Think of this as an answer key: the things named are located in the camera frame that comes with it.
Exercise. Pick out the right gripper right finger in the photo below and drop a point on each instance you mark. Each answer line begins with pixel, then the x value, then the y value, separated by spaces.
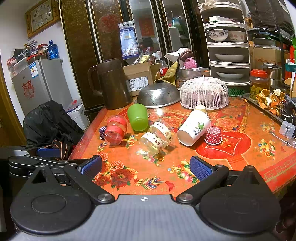
pixel 210 177

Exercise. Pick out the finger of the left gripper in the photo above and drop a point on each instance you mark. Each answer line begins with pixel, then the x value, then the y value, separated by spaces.
pixel 48 152

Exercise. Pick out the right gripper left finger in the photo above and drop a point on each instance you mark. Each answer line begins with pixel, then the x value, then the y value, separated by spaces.
pixel 81 177

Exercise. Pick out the white paper cup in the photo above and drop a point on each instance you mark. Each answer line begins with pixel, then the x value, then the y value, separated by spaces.
pixel 193 128

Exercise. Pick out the small yellow cup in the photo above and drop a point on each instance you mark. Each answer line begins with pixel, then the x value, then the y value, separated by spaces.
pixel 201 108

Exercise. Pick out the green plastic cup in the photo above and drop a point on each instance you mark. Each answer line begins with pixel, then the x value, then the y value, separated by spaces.
pixel 138 117

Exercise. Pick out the black garbage bag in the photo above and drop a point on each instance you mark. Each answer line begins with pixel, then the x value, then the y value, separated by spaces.
pixel 48 122

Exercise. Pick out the red polka dot cupcake liner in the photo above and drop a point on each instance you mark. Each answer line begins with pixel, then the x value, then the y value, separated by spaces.
pixel 213 136

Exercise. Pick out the white storage box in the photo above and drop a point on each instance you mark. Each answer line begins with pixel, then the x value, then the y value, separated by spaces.
pixel 77 113

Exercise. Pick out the red lidded glass jar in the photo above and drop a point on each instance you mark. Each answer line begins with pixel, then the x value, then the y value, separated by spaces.
pixel 116 127

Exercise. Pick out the clear glass jar white labels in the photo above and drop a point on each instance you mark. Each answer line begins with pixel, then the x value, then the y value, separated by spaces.
pixel 159 136

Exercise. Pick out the silver refrigerator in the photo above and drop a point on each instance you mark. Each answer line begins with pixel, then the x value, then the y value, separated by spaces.
pixel 41 81

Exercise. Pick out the white mesh food cover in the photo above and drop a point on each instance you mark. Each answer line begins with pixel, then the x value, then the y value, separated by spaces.
pixel 210 92

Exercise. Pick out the brown plastic pitcher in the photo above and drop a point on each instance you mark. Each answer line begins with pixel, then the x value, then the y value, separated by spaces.
pixel 112 81

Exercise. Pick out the dark tray with peels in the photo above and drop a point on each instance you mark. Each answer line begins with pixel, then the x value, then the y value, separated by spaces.
pixel 279 106

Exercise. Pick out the steel colander bowl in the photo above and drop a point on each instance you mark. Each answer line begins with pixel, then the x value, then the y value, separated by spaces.
pixel 158 95

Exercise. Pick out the blue water bottle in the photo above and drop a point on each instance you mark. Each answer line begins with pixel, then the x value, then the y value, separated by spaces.
pixel 53 52

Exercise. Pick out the steel pot with cloth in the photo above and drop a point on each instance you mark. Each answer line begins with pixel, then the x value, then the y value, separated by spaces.
pixel 184 75

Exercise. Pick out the red lid pickle jar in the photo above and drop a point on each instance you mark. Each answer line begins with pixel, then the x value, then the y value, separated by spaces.
pixel 258 81

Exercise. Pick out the cardboard box with label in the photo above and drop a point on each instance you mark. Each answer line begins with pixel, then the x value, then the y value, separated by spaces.
pixel 137 76

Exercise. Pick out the red cap sauce bottle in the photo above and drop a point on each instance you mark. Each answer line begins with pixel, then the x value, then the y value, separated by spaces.
pixel 163 67

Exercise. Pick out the stainless steel kettle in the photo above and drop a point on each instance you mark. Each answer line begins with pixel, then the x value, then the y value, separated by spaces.
pixel 274 73

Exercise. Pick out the blue white snack bag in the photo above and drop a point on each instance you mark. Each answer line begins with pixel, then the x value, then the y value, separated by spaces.
pixel 128 40

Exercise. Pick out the blue patterned porcelain bowl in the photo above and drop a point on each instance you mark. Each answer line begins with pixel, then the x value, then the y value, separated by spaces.
pixel 217 34

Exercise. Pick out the white tiered dish rack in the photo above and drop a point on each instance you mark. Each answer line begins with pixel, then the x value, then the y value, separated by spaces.
pixel 229 60

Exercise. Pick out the clear adhesive wall hook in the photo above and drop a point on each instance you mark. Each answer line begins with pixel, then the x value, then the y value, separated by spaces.
pixel 287 129

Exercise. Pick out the wall clock gold frame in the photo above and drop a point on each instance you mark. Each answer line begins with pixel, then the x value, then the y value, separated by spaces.
pixel 41 16

